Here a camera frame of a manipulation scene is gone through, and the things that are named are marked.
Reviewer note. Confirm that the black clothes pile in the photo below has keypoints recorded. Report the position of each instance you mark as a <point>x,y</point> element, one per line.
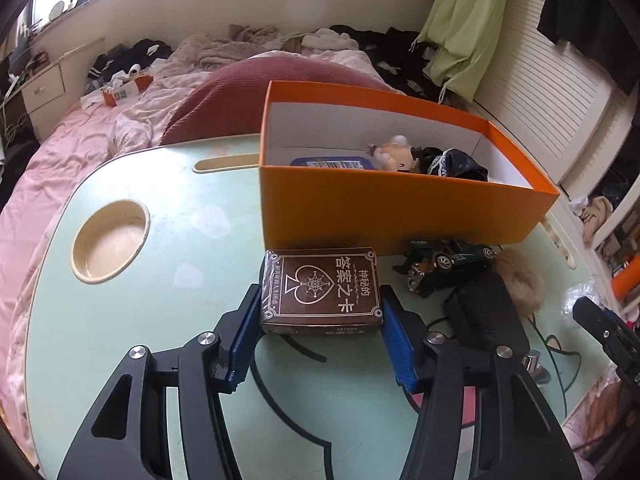
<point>395,55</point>

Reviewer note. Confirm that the light green cartoon desktop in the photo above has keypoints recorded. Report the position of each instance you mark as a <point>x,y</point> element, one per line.
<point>150,320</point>

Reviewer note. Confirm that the white drawer cabinet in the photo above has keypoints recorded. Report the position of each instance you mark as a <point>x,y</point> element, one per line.
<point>45,90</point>

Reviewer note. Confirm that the orange and white carton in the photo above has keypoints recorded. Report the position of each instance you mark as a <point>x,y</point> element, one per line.
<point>125,91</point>

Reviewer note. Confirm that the pink floral quilt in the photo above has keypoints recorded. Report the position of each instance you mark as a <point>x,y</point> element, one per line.
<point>145,110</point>

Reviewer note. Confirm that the blue tin box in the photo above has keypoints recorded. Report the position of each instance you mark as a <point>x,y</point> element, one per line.
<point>335,162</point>

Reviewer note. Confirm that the white shelf unit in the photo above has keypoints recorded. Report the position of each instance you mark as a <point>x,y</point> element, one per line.
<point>617,215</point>

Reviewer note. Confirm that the black hanging garment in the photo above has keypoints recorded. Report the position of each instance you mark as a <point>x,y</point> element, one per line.
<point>585,15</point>

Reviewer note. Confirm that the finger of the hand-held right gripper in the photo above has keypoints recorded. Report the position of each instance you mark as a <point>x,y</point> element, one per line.
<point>600,327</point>

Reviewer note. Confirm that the black striped clothes heap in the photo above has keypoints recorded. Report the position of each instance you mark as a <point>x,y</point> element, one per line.
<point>130,55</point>

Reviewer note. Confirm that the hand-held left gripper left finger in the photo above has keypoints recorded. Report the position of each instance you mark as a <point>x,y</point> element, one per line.
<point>245,332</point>

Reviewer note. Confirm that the light green curtain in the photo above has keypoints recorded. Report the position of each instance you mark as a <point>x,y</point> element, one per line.
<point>465,20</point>

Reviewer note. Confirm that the black lace cloth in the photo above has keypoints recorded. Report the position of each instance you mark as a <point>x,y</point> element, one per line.
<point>452,162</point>

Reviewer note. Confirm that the brown card deck box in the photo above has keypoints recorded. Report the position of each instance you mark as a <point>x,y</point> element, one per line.
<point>320,285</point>

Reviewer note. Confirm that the orange cardboard box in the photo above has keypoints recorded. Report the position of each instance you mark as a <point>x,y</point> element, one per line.
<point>375,210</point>

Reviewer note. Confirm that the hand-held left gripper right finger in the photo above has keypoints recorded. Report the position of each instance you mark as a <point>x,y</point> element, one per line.
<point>400,342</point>

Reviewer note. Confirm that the beige cloth on shelf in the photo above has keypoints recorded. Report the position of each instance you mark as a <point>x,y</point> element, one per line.
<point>597,215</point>

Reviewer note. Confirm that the white louvred closet door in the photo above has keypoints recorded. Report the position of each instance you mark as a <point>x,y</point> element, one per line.
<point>545,105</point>

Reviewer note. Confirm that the pink bed sheet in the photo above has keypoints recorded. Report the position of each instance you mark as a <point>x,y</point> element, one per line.
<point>35,200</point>

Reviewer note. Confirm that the green toy car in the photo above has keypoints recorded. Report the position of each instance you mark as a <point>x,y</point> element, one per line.
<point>445,265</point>

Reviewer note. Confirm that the orange bottle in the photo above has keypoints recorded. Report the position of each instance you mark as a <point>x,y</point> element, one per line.
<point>627,280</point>

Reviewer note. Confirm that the beige fleece blanket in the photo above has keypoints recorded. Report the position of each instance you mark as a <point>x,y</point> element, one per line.
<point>220,50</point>

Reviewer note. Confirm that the black case with red edge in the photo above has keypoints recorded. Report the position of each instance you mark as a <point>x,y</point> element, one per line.
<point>487,317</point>

